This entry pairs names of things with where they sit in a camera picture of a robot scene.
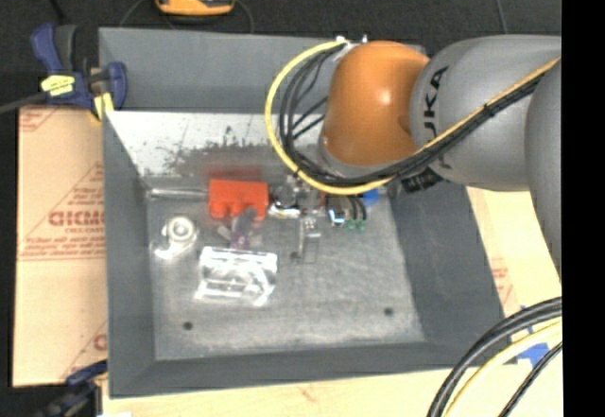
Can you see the brown cardboard board, red print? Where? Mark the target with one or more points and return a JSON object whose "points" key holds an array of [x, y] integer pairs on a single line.
{"points": [[57, 197]]}

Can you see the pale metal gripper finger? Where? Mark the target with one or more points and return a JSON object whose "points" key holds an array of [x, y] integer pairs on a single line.
{"points": [[301, 242], [313, 248]]}

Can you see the clear plastic box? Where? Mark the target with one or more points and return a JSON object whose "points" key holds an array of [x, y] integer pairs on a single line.
{"points": [[236, 275]]}

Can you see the red toy brick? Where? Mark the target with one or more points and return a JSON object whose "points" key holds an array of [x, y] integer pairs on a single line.
{"points": [[236, 197]]}

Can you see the black cylinder on white bracket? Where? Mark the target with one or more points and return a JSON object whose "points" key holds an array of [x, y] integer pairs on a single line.
{"points": [[284, 198]]}

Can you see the small purple and black tool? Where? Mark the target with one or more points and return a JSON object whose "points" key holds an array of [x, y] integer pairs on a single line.
{"points": [[243, 228]]}

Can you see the grey metal bin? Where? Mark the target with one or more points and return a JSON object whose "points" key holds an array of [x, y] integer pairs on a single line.
{"points": [[331, 301]]}

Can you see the silver metal rod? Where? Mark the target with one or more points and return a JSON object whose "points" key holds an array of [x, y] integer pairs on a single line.
{"points": [[179, 192]]}

